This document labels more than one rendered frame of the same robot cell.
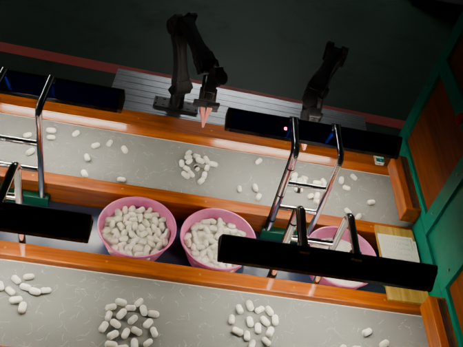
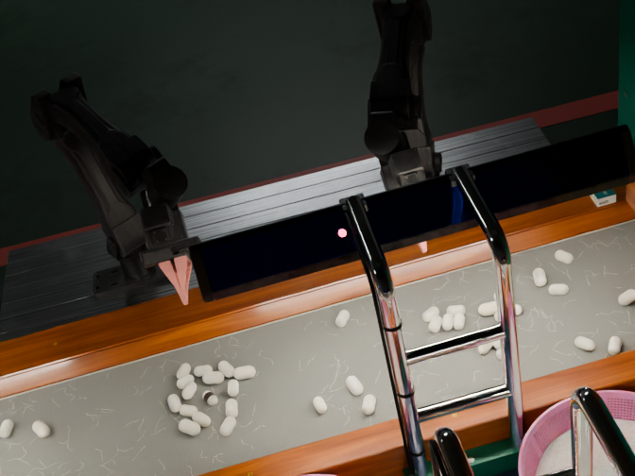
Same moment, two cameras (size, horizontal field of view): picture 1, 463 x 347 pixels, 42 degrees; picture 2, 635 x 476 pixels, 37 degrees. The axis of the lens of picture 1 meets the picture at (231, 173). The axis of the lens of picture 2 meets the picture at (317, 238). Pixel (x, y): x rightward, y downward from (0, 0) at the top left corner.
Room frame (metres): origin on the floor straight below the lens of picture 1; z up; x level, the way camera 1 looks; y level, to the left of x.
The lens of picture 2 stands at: (0.64, -0.21, 1.90)
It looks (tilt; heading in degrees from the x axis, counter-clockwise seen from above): 39 degrees down; 6
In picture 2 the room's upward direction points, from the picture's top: 14 degrees counter-clockwise
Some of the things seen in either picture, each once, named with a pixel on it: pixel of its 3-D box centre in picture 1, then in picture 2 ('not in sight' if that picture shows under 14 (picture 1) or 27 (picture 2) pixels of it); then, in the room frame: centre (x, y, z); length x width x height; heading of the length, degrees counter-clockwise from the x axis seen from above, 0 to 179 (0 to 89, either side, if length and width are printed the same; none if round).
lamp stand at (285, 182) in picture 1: (300, 182); (440, 335); (1.59, -0.25, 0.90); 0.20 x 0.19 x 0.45; 99
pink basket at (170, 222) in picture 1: (136, 234); not in sight; (1.31, 0.26, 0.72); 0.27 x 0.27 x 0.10
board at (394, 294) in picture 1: (400, 263); not in sight; (1.45, -0.67, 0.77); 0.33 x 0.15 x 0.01; 9
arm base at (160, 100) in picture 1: (177, 98); (135, 260); (2.12, 0.32, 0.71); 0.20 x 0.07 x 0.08; 97
